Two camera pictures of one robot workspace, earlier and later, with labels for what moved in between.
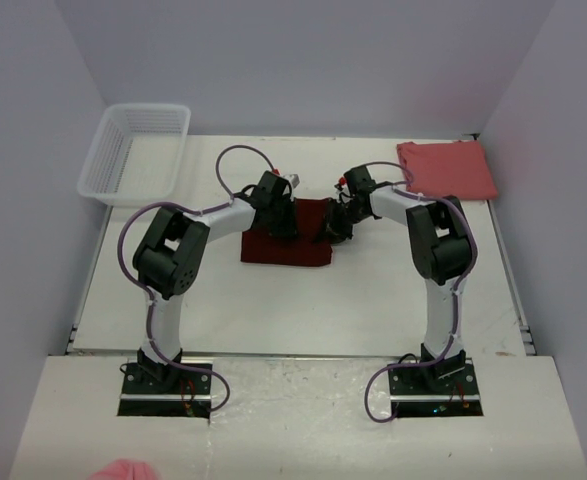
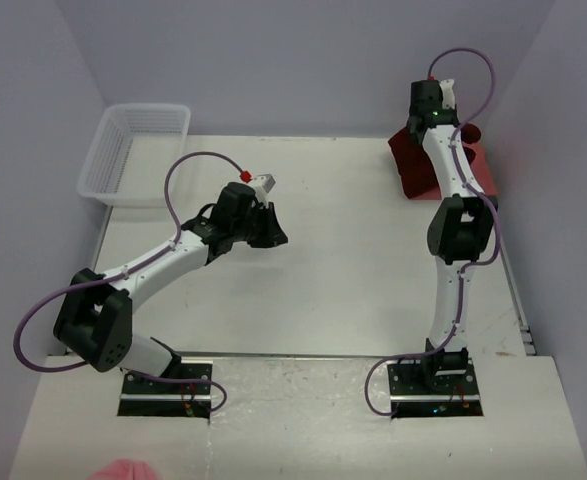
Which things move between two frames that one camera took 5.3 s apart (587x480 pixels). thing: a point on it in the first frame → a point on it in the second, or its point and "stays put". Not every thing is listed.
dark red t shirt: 311,217 → 415,165
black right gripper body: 336,226 → 415,129
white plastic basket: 136,154 stays put
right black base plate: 418,392 stays put
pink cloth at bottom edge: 126,469 stays put
